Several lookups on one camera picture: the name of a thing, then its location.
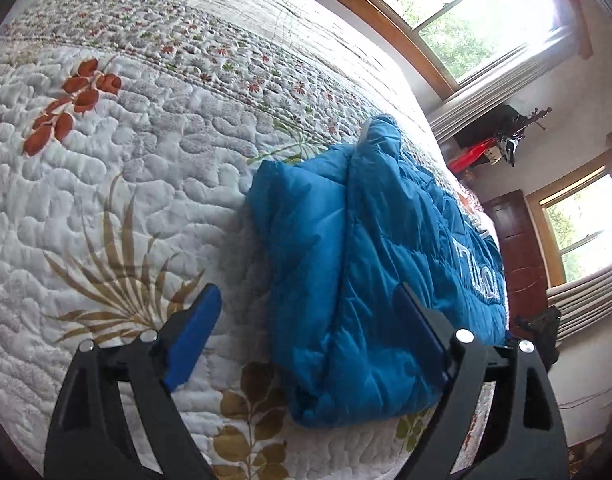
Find floral quilted bedspread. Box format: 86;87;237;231
0;0;507;480

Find large wooden framed window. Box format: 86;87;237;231
305;0;594;111

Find red hanging cloth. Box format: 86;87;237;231
448;137;492;174

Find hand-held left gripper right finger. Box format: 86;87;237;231
393;282;571;480

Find small wooden framed window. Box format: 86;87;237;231
526;130;612;287

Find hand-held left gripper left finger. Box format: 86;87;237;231
43;282;223;480

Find dark wooden coat rack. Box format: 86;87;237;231
522;106;554;133

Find clothes hangers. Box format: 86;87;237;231
490;132;522;167

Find dark wooden headboard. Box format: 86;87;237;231
480;189;551;326

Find blue puffer jacket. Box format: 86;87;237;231
246;114;509;428

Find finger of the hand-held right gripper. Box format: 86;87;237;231
514;305;561;368

